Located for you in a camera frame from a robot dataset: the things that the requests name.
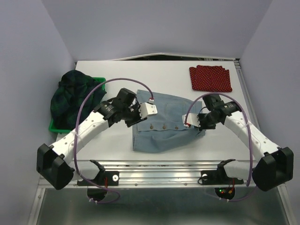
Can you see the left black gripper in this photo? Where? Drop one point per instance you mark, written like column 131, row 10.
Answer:
column 138, row 119

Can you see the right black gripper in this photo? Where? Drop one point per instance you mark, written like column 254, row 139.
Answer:
column 202, row 127

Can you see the light blue denim skirt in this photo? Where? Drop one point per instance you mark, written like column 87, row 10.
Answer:
column 165, row 130

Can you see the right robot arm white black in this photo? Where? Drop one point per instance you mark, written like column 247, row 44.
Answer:
column 269, row 165

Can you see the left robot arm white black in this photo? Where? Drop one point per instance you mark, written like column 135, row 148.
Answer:
column 53, row 161

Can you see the red polka dot skirt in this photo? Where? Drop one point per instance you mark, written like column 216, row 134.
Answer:
column 210, row 79

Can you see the dark green plaid skirt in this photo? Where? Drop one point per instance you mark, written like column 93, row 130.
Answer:
column 70, row 98

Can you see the green plastic bin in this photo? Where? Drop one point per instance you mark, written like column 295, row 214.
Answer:
column 56, row 127

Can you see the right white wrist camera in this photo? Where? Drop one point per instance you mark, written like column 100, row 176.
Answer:
column 191, row 119

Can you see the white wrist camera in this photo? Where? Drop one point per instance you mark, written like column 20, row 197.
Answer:
column 147, row 109
column 191, row 119

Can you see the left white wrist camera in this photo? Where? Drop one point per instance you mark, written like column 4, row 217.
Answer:
column 147, row 109

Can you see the aluminium extrusion frame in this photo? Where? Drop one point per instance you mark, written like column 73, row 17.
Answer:
column 162, row 189

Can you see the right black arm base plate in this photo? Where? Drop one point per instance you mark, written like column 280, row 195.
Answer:
column 213, row 177

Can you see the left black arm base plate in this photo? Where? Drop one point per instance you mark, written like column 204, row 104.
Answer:
column 107, row 178

